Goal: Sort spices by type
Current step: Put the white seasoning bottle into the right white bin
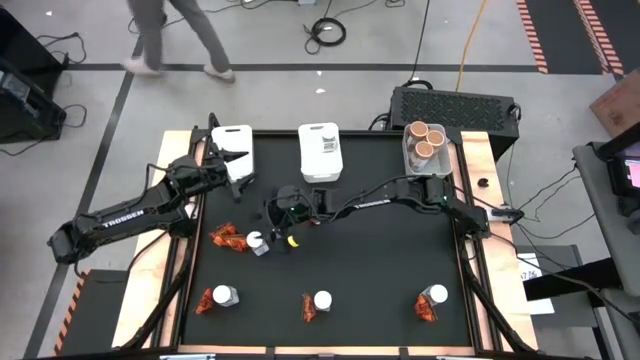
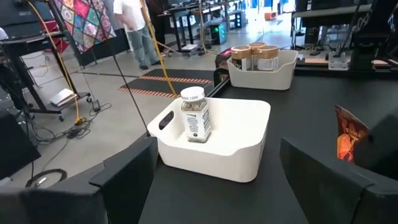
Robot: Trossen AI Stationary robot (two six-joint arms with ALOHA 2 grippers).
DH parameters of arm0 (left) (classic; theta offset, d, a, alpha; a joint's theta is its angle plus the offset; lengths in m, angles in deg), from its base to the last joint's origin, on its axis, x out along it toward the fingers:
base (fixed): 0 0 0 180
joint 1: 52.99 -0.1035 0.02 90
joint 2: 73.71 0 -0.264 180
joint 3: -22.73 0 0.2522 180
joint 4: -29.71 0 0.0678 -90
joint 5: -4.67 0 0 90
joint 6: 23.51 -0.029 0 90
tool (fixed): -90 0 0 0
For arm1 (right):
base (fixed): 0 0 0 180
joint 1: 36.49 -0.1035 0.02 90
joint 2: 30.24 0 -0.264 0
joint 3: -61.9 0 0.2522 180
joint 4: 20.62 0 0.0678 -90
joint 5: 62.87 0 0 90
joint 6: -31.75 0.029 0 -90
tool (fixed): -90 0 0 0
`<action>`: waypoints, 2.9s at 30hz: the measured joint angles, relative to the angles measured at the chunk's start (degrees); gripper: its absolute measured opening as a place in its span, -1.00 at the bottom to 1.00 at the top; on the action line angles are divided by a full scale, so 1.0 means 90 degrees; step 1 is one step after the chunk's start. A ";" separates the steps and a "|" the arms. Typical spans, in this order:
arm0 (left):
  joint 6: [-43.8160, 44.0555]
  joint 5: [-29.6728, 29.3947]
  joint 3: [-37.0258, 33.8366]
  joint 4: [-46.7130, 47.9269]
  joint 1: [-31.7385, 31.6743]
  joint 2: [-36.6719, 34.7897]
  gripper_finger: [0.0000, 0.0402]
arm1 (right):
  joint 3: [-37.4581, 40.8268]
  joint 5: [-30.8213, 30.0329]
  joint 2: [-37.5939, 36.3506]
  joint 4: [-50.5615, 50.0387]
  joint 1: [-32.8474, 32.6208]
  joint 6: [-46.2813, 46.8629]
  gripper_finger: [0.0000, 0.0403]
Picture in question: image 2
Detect computer tower green light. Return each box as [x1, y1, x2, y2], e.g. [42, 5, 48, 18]
[209, 21, 228, 46]

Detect orange taco seasoning packet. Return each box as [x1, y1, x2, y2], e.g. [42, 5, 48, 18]
[333, 104, 371, 163]

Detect person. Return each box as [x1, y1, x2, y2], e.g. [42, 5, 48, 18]
[113, 0, 162, 71]

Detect black cable coil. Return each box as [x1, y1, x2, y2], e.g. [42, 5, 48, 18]
[24, 168, 68, 190]

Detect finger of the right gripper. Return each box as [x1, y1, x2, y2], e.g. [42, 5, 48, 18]
[353, 107, 398, 181]

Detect brown-lidded spice jar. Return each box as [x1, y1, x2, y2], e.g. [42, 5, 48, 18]
[248, 42, 268, 68]
[230, 45, 252, 72]
[256, 45, 280, 72]

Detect grey flat booklet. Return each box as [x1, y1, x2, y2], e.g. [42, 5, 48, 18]
[49, 88, 78, 107]

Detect colourful patchwork cloth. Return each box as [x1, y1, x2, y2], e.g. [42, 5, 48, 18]
[53, 0, 118, 54]

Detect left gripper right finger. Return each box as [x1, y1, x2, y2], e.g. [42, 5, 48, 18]
[279, 138, 398, 224]

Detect black rolling stand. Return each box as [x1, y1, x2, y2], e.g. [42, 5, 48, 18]
[0, 30, 94, 123]

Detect bagel seasoning jar white lid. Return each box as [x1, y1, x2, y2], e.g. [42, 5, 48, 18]
[180, 86, 213, 144]

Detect black floor cable bundle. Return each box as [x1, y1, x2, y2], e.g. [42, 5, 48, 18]
[24, 102, 113, 147]

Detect yellow hanging cable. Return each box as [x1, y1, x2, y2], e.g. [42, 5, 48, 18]
[27, 0, 84, 126]
[140, 0, 178, 98]

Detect white plastic bin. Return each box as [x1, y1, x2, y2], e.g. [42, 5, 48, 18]
[146, 96, 272, 184]
[226, 49, 299, 91]

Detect black mat orange stripes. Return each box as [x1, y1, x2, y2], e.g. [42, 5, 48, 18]
[119, 68, 216, 100]

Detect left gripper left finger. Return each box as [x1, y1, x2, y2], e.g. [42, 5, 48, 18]
[0, 136, 159, 224]

